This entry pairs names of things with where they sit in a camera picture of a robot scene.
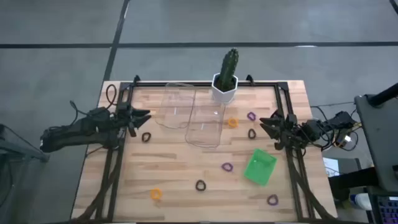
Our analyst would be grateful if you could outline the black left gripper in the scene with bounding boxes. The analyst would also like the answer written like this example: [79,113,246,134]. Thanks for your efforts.
[115,101,152,138]

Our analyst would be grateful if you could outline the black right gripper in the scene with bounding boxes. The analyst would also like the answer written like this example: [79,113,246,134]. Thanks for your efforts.
[259,109,299,151]

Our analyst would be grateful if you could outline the small clear plastic bin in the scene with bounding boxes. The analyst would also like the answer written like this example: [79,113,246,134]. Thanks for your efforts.
[154,82,197,130]

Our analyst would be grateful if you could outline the green plastic basket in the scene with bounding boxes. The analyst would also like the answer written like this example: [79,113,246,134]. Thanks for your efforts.
[243,147,278,187]

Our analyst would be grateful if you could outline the white hexagonal plant pot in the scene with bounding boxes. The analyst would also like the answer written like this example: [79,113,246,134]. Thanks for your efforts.
[211,72,239,105]

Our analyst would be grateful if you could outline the large clear plastic bin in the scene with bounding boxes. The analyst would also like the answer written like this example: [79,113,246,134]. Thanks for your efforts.
[185,99,226,149]

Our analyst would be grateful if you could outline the green cactus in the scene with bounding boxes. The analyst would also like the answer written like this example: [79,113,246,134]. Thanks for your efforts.
[216,48,240,93]

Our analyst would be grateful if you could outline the white paper sheet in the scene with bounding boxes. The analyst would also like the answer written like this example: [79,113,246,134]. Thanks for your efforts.
[322,157,340,177]

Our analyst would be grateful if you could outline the black side stand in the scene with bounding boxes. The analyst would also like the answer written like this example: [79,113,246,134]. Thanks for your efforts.
[328,167,379,202]

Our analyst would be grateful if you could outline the grey side desk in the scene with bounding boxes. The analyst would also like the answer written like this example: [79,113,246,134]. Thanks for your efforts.
[354,93,398,192]

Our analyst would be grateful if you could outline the white bottle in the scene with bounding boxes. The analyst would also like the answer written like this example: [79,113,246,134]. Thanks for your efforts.
[349,192,373,212]

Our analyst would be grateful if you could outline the black pole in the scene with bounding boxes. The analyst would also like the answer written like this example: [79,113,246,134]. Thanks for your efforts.
[368,82,398,107]

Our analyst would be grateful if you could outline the grey metal cart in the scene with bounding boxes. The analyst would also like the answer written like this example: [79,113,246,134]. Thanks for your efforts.
[0,123,50,224]

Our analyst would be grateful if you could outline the backlit keyboard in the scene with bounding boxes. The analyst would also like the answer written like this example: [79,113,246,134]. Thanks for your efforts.
[374,195,398,224]

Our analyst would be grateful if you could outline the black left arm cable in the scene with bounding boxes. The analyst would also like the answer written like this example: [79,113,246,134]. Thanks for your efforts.
[105,83,118,108]

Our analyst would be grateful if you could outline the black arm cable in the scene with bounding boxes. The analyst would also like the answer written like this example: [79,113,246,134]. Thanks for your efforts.
[105,83,118,108]
[310,104,360,152]

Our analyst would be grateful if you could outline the black metal table frame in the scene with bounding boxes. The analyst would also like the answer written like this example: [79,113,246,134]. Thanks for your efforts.
[70,74,338,224]

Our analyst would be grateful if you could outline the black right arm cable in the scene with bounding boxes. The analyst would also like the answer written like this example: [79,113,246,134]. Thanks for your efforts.
[310,104,360,152]

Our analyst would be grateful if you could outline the yellow cable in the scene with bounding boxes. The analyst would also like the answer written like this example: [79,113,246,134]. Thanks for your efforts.
[334,123,363,147]

